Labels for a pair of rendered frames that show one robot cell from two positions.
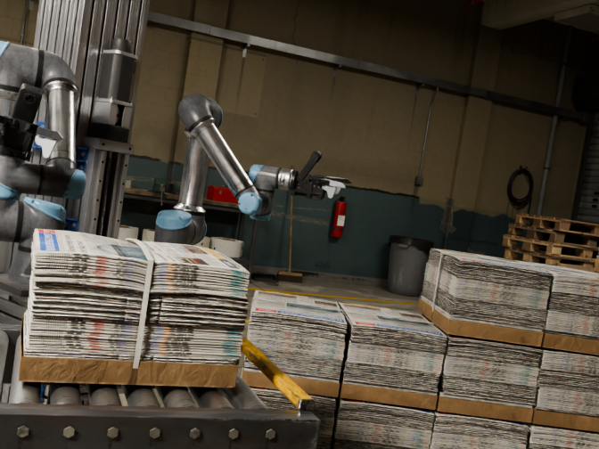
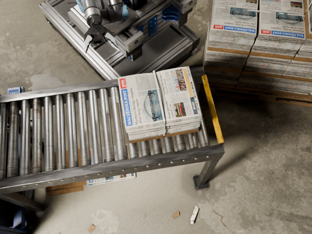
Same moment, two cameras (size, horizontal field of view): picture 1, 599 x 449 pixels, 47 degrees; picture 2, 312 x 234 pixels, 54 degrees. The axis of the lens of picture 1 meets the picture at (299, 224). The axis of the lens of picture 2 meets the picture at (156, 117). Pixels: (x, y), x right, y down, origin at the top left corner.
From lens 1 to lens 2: 1.33 m
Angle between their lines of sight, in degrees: 64
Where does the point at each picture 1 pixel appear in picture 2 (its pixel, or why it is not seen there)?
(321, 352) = (242, 42)
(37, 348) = (133, 138)
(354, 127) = not seen: outside the picture
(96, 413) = (154, 161)
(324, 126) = not seen: outside the picture
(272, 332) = (220, 36)
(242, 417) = (198, 155)
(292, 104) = not seen: outside the picture
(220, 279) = (190, 119)
